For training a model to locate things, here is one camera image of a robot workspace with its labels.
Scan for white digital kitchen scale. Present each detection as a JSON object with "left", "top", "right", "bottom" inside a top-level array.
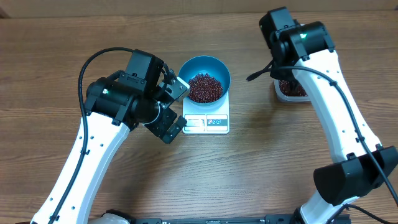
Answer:
[{"left": 182, "top": 91, "right": 230, "bottom": 134}]

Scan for red adzuki beans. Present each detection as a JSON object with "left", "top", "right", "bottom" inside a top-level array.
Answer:
[{"left": 188, "top": 73, "right": 308, "bottom": 103}]

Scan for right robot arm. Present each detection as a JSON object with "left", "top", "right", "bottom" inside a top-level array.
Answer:
[{"left": 259, "top": 7, "right": 397, "bottom": 223}]

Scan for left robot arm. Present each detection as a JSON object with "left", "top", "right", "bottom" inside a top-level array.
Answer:
[{"left": 31, "top": 47, "right": 190, "bottom": 223}]

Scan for blue metal bowl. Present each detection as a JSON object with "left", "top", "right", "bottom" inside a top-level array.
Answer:
[{"left": 178, "top": 55, "right": 231, "bottom": 95}]

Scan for clear plastic container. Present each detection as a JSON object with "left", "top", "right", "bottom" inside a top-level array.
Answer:
[{"left": 274, "top": 80, "right": 310, "bottom": 103}]

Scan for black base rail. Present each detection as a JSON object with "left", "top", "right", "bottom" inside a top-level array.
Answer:
[{"left": 88, "top": 205, "right": 352, "bottom": 224}]

